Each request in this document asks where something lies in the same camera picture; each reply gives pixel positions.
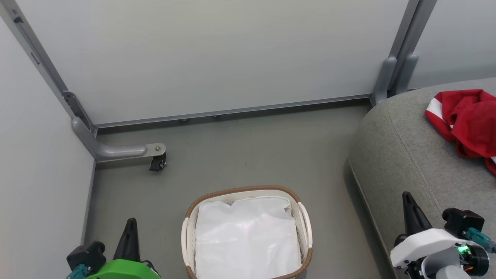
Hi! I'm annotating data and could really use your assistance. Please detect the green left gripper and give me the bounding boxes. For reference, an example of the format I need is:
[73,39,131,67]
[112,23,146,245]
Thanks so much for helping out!
[83,218,161,279]

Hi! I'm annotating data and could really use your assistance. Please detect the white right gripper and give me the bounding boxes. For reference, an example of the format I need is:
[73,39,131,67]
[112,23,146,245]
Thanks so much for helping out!
[390,191,472,272]

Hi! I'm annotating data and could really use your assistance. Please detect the red and white garment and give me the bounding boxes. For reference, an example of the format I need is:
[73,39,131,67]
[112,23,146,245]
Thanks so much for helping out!
[425,89,496,176]

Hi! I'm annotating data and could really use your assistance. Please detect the white basket liner cloth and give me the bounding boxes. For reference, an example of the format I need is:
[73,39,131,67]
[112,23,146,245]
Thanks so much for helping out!
[195,196,303,279]

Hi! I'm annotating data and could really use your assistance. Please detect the white basket with brown rim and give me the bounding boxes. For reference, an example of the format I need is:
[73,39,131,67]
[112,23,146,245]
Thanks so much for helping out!
[181,185,313,279]

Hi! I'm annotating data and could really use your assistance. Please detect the grey fabric sofa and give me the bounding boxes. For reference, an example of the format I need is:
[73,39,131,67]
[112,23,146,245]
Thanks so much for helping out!
[349,77,496,279]

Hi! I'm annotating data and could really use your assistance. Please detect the black caster wheel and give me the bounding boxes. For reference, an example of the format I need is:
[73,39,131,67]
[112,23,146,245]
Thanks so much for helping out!
[150,153,167,172]

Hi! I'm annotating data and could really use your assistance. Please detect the right arm teal-plug cable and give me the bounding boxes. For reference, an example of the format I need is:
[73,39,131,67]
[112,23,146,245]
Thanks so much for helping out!
[465,228,496,255]

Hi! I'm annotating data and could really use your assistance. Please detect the grey partition foot bracket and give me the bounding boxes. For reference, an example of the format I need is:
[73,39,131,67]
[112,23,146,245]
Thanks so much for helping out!
[72,117,167,162]

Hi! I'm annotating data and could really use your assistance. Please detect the grey partition frame post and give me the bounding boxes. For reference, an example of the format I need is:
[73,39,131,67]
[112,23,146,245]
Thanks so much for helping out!
[371,0,421,106]
[0,0,96,132]
[395,0,438,96]

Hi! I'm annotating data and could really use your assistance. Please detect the grey partition bottom rail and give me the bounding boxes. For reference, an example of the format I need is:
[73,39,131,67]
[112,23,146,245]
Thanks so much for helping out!
[95,94,372,129]

